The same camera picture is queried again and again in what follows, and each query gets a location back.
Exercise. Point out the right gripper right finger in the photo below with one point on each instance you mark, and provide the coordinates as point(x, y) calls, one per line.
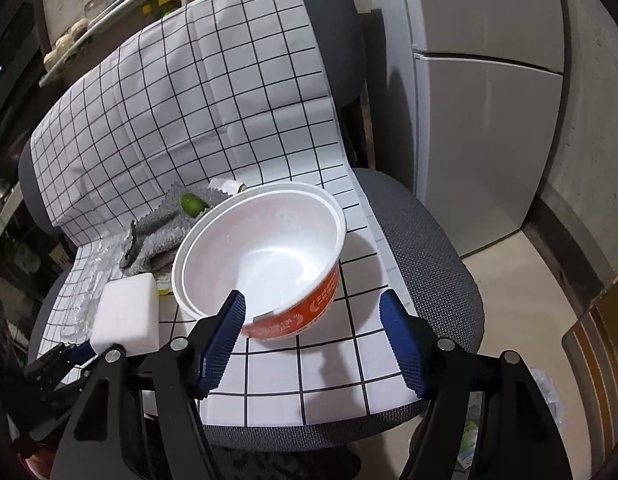
point(443, 374)

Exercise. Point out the white sponge block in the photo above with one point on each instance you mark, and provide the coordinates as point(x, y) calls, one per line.
point(127, 315)

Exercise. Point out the grey rag cloth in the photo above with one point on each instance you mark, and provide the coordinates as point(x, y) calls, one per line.
point(152, 242)

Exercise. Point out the orange white paper bowl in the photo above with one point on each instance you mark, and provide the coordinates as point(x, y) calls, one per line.
point(277, 244)

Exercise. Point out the silver refrigerator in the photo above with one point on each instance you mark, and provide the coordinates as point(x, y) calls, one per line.
point(464, 102)

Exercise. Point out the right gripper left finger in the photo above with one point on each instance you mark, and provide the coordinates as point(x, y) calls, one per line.
point(136, 417)

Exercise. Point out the white plastic bag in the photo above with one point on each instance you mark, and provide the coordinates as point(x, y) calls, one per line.
point(228, 186)

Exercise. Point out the curved kitchen shelf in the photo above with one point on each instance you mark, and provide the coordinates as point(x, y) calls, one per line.
point(109, 17)

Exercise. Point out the grey office chair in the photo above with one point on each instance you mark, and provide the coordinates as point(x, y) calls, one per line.
point(414, 259)

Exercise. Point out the trash bin with bag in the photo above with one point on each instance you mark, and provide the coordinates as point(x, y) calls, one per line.
point(514, 428)

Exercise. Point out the striped doormat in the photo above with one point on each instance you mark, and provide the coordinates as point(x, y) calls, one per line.
point(591, 346)

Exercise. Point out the white grid cloth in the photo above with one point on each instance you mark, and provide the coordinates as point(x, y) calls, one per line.
point(199, 159)

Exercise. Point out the clear plastic container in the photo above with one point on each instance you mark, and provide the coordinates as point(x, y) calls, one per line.
point(96, 264)

